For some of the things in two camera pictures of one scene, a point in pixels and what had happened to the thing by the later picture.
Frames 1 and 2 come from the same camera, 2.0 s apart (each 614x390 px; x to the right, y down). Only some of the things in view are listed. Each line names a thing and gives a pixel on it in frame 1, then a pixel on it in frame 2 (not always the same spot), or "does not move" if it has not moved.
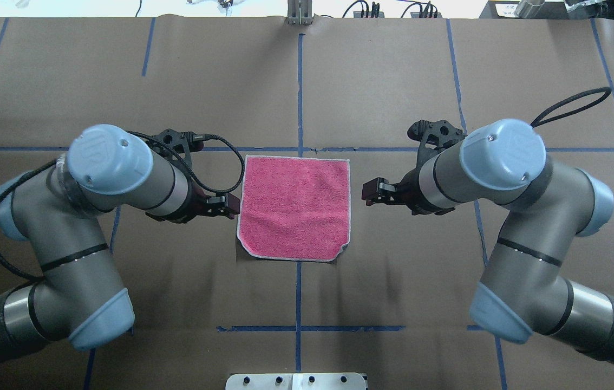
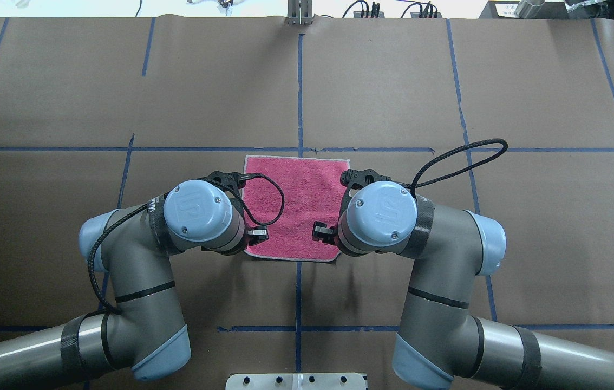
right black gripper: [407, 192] to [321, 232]
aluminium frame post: [299, 12] does not move
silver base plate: [295, 381] does not move
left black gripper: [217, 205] to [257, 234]
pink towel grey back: [295, 208] does not move
